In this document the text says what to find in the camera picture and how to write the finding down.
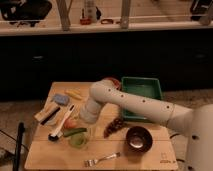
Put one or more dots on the wooden handled scrub brush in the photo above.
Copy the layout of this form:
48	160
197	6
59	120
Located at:
47	112

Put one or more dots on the green plastic tray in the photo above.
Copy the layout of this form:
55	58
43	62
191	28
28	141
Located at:
141	86

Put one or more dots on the black pole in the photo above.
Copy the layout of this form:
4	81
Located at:
16	160

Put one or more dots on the red bowl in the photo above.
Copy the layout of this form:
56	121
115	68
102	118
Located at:
114	81

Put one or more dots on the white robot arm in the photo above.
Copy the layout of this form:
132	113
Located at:
196	124

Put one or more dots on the silver metal fork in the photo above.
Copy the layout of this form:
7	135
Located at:
92	162

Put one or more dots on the clear green plastic cup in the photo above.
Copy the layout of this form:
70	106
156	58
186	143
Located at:
78	140

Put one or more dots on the orange round fruit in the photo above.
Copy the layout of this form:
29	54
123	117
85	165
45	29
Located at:
70	123

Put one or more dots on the dark metal bowl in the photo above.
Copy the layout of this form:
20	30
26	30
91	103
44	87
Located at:
139	139

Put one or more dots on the dark grape bunch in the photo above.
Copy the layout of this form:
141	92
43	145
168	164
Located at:
114	126

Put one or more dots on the yellow corn piece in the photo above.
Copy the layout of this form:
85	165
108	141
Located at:
74	94

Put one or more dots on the black bag on shelf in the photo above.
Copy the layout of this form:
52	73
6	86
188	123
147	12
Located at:
12	10

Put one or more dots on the blue sponge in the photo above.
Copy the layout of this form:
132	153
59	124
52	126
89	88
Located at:
61	99

